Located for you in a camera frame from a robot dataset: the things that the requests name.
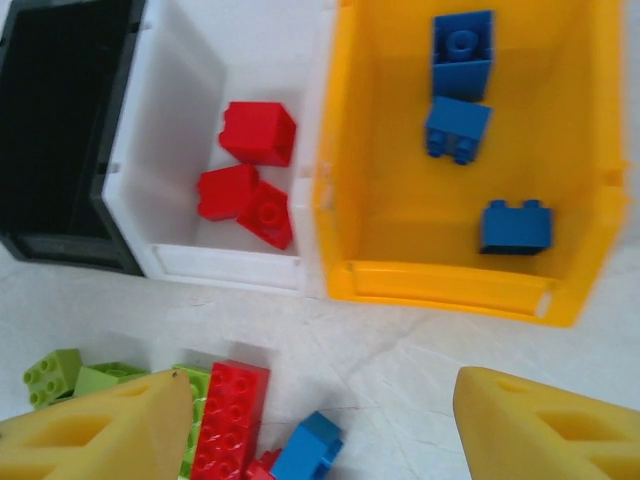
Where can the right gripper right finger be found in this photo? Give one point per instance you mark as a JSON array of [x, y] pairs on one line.
[[550, 440]]

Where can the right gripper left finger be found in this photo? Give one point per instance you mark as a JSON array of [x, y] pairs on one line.
[[100, 440]]

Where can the green lego brick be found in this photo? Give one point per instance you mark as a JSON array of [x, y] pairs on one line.
[[197, 395], [107, 375], [50, 375]]

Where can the blue lego brick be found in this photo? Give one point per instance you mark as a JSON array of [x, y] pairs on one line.
[[517, 227], [462, 50], [305, 445], [457, 130]]

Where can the long red lego brick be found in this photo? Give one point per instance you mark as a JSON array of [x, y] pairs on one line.
[[227, 425]]

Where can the yellow plastic bin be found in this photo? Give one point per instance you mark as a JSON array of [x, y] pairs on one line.
[[400, 225]]

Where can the white plastic bin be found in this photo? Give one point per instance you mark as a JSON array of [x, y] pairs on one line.
[[165, 150]]

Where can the black plastic bin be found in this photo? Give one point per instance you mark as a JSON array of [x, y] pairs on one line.
[[50, 125]]

